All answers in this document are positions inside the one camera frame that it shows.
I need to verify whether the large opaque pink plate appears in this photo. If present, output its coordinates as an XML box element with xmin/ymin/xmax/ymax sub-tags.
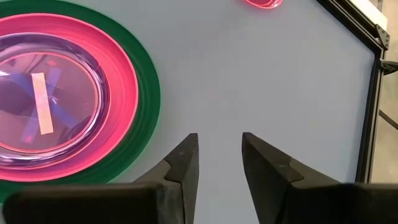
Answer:
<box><xmin>0</xmin><ymin>12</ymin><xmax>140</xmax><ymax>183</ymax></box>

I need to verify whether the clear blue plate crossed tape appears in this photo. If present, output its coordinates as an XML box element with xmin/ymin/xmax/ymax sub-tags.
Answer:
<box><xmin>0</xmin><ymin>32</ymin><xmax>112</xmax><ymax>169</ymax></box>

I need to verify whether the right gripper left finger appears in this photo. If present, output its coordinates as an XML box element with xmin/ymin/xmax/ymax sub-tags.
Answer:
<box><xmin>2</xmin><ymin>133</ymin><xmax>200</xmax><ymax>224</ymax></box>

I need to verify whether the large green plastic plate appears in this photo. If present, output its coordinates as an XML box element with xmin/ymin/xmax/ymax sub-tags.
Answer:
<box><xmin>0</xmin><ymin>0</ymin><xmax>162</xmax><ymax>205</ymax></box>

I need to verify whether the clear pink plastic plate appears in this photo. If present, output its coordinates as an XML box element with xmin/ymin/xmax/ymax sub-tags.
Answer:
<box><xmin>0</xmin><ymin>32</ymin><xmax>112</xmax><ymax>169</ymax></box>
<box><xmin>243</xmin><ymin>0</ymin><xmax>284</xmax><ymax>10</ymax></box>

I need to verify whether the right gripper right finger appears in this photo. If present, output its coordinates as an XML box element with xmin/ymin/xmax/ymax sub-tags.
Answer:
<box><xmin>241</xmin><ymin>131</ymin><xmax>398</xmax><ymax>224</ymax></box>

